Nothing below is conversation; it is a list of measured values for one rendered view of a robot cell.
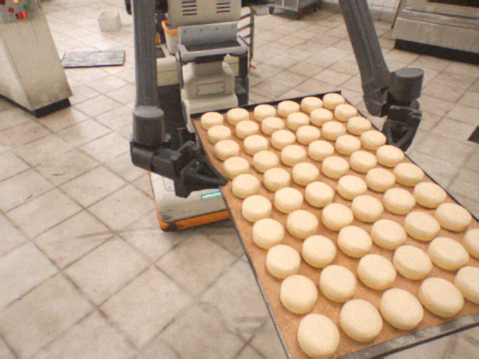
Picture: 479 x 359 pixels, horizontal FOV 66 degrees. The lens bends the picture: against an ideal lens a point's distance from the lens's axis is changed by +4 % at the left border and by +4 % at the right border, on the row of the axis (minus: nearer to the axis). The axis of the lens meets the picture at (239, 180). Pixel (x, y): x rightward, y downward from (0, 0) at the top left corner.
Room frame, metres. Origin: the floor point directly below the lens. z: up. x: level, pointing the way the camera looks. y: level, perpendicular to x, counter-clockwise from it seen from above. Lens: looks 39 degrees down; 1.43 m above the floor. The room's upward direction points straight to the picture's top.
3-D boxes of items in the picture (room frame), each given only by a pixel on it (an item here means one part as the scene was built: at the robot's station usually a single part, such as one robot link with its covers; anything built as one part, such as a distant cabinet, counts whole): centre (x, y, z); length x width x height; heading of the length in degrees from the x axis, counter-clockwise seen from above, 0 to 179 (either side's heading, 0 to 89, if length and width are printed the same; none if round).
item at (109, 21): (4.83, 1.63, 0.08); 0.30 x 0.22 x 0.16; 4
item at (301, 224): (0.42, -0.10, 0.99); 0.05 x 0.05 x 0.02
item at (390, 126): (0.68, -0.34, 0.98); 0.09 x 0.07 x 0.07; 153
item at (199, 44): (1.37, 0.11, 0.93); 0.28 x 0.16 x 0.22; 108
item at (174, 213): (1.66, 0.20, 0.16); 0.67 x 0.64 x 0.25; 18
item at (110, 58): (3.75, 1.52, 0.02); 0.60 x 0.40 x 0.03; 101
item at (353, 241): (0.38, -0.18, 0.99); 0.05 x 0.05 x 0.02
